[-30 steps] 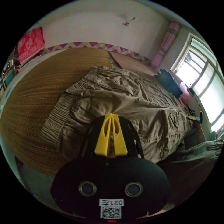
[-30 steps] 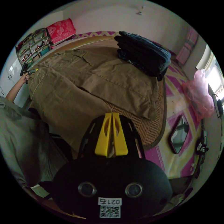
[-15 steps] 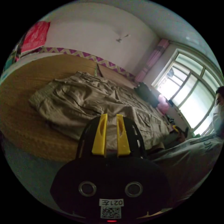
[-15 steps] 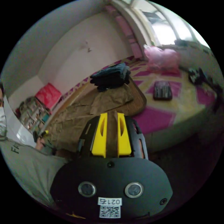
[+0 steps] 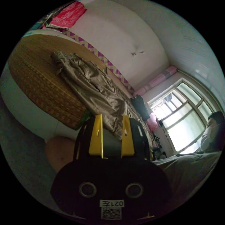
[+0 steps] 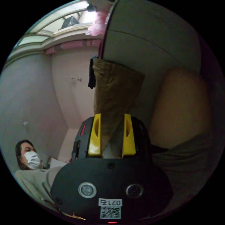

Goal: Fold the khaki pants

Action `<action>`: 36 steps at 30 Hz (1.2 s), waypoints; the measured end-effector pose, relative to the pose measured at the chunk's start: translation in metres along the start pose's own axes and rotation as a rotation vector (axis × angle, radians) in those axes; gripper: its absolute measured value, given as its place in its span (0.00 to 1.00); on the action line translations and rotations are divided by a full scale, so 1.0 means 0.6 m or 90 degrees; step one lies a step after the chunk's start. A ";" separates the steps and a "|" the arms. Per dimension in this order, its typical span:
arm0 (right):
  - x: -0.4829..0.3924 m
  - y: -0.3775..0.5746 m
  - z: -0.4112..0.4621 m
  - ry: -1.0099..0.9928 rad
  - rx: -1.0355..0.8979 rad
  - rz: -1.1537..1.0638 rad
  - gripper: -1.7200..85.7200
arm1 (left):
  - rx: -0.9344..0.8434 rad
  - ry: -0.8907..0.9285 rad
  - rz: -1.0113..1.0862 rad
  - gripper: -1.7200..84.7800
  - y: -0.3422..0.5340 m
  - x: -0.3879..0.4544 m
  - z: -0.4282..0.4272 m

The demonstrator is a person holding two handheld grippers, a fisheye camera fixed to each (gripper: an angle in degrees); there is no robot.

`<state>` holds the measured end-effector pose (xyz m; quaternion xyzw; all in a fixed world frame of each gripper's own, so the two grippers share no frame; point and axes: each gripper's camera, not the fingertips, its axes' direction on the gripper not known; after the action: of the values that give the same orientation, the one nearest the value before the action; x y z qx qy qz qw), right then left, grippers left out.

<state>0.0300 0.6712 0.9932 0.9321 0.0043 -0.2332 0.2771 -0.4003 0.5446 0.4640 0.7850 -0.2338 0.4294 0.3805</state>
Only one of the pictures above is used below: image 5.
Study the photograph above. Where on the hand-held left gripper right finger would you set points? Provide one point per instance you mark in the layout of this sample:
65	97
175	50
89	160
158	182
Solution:
127	140

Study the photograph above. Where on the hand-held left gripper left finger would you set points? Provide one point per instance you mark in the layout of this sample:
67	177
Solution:
95	138

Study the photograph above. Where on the khaki pants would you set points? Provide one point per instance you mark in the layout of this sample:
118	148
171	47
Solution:
91	84

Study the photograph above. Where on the pile of clothes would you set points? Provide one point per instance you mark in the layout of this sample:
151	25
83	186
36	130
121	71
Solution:
140	105

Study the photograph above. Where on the person's body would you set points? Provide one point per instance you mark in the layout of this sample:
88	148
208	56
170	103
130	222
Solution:
58	153

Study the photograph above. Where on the window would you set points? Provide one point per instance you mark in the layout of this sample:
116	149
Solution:
182	123

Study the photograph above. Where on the pink curtain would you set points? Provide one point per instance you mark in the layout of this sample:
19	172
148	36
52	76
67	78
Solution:
156	80

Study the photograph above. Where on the grey cloth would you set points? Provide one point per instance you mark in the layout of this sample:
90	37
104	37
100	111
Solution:
189	167

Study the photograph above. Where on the bed with woven mat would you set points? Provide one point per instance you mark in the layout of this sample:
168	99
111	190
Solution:
37	70

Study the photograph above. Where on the red patterned blanket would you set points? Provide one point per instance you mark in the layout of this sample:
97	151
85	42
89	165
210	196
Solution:
67	15

